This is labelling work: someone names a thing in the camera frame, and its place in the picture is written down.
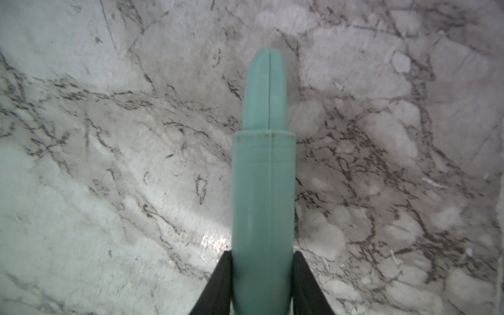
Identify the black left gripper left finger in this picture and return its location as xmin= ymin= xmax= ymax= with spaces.
xmin=189 ymin=251 xmax=232 ymax=315

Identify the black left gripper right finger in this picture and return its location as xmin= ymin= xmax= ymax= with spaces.
xmin=292 ymin=251 xmax=335 ymax=315

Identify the teal toy microphone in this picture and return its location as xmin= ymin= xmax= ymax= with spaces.
xmin=232 ymin=48 xmax=296 ymax=314

